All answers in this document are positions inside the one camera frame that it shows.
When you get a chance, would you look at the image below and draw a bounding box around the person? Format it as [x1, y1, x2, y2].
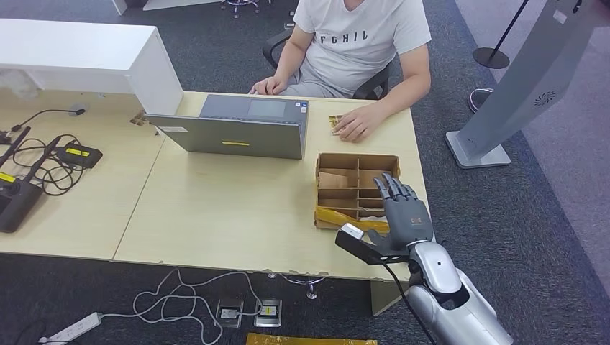
[249, 0, 432, 143]

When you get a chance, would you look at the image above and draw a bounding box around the white desk shelf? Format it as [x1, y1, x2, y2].
[0, 18, 184, 116]

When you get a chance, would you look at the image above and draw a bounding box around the grey laptop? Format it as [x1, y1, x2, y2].
[144, 93, 311, 160]

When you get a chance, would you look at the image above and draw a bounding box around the silver floor socket box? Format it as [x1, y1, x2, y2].
[215, 298, 245, 329]

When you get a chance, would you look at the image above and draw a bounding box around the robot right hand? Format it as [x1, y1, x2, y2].
[367, 172, 435, 252]

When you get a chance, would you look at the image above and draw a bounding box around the person's left hand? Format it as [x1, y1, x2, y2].
[332, 102, 389, 143]

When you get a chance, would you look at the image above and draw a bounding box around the black stanchion post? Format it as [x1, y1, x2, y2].
[473, 0, 531, 70]

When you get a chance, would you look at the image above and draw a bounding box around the yellow plastic strip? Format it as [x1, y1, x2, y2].
[314, 206, 392, 234]

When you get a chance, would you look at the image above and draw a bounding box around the beige desk leg panel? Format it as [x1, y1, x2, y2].
[370, 280, 416, 318]

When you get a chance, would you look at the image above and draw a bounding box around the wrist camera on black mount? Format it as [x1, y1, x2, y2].
[334, 222, 411, 266]

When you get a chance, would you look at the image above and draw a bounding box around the floor socket box yellow label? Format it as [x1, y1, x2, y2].
[253, 298, 283, 328]

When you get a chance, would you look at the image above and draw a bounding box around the white power strip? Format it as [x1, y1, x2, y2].
[37, 311, 104, 345]

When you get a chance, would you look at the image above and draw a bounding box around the chrome stool base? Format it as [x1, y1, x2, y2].
[220, 0, 262, 19]

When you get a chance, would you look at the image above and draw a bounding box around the chrome ringed round base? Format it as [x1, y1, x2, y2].
[468, 87, 494, 114]

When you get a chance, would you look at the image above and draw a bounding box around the black coiled cable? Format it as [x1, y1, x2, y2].
[10, 134, 87, 197]

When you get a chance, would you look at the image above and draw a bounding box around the white power cable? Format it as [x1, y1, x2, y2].
[100, 269, 264, 345]

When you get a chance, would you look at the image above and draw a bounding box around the yellow floor tape strip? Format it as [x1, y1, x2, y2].
[245, 333, 378, 345]

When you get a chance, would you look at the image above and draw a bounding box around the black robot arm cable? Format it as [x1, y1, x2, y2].
[378, 259, 440, 345]

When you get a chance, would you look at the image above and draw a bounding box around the cardboard divider box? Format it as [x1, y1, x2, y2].
[313, 152, 402, 234]

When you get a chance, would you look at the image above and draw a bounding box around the grey kiosk stand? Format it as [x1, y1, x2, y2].
[445, 0, 610, 170]

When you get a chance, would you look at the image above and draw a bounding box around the black gooseneck cable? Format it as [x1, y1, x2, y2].
[6, 108, 88, 133]

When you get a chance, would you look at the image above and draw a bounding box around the black router with antennas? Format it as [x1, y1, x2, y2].
[0, 126, 63, 234]

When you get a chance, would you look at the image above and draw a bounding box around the black power adapter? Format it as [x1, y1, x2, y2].
[55, 142, 104, 170]

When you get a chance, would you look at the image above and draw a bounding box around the black office chair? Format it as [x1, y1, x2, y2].
[262, 28, 392, 100]

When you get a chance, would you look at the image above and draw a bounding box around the person's right hand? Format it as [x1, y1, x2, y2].
[249, 75, 289, 96]

